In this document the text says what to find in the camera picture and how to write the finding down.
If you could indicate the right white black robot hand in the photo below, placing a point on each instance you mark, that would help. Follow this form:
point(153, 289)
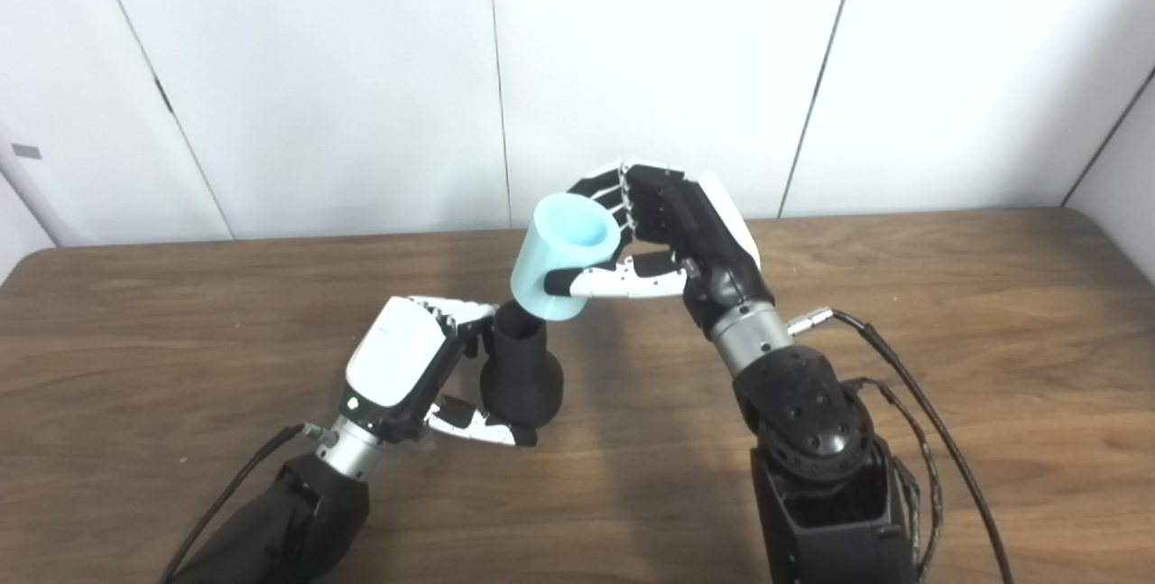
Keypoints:
point(695, 223)

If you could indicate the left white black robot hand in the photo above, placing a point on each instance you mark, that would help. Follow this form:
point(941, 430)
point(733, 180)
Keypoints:
point(392, 354)

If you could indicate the black flared nozzle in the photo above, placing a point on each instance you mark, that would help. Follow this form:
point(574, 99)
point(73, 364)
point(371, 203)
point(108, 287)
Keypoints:
point(523, 376)

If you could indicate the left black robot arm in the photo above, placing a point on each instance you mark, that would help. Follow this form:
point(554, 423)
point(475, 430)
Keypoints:
point(284, 521)

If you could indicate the black wall panel hinge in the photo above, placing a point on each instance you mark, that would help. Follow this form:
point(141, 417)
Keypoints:
point(163, 95)

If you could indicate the small grey wall label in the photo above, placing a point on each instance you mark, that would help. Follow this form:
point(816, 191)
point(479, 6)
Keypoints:
point(26, 152)

